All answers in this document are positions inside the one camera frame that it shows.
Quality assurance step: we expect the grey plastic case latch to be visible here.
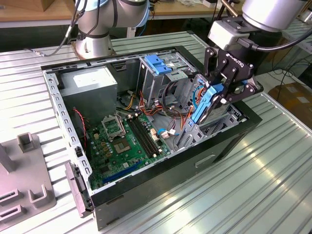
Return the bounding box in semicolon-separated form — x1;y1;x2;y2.
64;162;95;218

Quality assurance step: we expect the plain brown cardboard box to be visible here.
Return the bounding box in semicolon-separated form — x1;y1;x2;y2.
40;0;78;12

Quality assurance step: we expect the metal disk bay cage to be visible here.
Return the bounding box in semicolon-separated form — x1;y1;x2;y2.
174;84;249;152

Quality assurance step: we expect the orange red power wire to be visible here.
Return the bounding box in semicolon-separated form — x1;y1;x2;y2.
196;86;209;103

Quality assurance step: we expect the black cable with metal connector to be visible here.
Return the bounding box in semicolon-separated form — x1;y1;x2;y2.
24;0;85;57

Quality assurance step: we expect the multicoloured wire bundle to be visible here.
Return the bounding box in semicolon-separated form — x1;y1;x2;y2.
138;90;195;134

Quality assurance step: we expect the hard disk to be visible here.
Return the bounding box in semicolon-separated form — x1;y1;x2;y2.
191;83;235;127

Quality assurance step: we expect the white connector with wires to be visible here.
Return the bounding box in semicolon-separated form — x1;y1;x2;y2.
162;121;177;140

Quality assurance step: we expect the red black twisted wire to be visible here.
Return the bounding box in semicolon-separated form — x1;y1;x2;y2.
73;108;88;149

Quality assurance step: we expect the metal optical drive cage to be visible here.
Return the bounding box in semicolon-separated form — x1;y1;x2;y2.
136;50;198;108

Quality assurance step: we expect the black open PC case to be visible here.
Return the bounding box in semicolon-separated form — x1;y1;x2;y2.
40;45;263;231

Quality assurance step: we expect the grey parts rack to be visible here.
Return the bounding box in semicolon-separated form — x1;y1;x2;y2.
0;133;58;232

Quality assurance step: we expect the grey power supply unit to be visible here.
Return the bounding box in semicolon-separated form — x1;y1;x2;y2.
58;66;119;127

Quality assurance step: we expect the blue expansion slot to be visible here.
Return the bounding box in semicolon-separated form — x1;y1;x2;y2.
101;159;142;185

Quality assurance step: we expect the metal slat side table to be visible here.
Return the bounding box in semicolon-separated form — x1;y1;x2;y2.
253;17;312;74

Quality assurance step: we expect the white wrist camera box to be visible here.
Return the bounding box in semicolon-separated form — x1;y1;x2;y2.
207;19;251;51

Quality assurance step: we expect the wooden workbench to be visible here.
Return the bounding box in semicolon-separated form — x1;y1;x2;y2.
0;0;296;47

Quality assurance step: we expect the black tripod stand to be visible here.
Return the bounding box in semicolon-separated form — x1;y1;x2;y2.
209;0;230;22

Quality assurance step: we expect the long blue data wire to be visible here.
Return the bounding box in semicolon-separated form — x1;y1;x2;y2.
192;78;207;112

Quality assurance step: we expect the blue plastic drive latch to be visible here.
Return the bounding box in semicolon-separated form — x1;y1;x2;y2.
144;55;173;76

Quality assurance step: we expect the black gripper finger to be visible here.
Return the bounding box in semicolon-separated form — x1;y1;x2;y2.
203;47;229;86
219;70;259;105

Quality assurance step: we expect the green motherboard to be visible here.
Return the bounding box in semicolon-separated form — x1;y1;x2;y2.
85;113;173;191

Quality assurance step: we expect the brown cardboard box with label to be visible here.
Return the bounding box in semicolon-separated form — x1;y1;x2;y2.
268;82;312;117

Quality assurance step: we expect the metal socket cover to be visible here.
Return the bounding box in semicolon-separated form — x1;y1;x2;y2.
101;116;126;140

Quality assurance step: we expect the thick black camera cable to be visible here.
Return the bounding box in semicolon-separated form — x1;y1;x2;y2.
237;28;312;52

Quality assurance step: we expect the black RAM slot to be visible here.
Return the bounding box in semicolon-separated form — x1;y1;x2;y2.
134;116;160;155
137;115;163;153
126;118;155;158
130;117;157;156

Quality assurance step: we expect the yellow black wire bundle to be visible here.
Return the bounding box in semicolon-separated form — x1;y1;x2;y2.
123;94;137;110

